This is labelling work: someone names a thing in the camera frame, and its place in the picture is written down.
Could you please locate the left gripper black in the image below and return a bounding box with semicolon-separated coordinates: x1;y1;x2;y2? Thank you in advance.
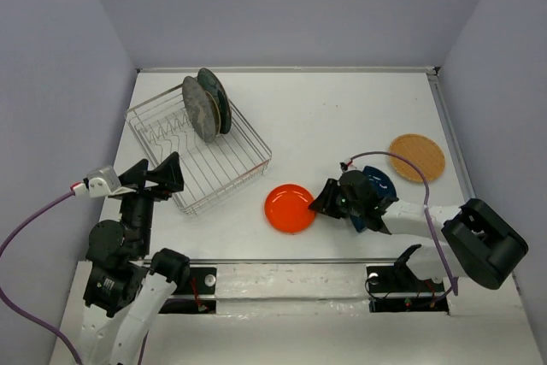
115;149;185;253

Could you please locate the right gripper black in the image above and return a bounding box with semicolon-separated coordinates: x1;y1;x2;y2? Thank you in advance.
309;178;362;218

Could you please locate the orange plate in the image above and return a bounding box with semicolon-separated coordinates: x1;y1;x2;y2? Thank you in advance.
264;184;316;234

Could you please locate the dark blue leaf dish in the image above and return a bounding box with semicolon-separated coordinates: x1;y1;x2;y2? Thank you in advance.
350;166;397;233

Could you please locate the grey deer plate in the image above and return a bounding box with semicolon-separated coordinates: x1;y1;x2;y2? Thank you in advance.
182;76;217;144

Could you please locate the cream patterned small plate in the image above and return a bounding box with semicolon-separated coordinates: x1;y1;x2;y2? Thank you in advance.
208;93;222;135

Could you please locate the woven bamboo plate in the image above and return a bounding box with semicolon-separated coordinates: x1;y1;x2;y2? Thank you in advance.
389;133;445;182

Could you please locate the teal glazed plate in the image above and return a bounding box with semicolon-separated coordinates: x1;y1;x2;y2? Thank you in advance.
197;68;232;134

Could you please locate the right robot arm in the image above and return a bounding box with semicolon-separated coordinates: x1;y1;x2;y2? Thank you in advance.
309;170;529;290

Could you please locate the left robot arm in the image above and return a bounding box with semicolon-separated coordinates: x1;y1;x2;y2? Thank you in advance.
73;152;190;364

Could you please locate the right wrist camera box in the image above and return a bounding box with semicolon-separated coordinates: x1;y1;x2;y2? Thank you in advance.
339;159;356;173

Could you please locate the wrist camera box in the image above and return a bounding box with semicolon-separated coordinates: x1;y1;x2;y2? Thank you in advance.
84;165;121;198
339;159;356;173

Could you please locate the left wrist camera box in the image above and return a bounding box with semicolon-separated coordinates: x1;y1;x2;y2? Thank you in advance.
84;165;121;198

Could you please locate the wire dish rack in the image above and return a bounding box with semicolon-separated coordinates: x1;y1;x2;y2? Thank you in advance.
126;85;272;215

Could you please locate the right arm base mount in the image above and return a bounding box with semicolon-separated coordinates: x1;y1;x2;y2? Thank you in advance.
365;265;450;314

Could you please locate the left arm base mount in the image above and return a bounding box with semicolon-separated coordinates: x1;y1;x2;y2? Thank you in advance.
160;266;217;315

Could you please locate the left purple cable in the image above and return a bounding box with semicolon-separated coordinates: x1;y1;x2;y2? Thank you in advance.
0;183;85;365

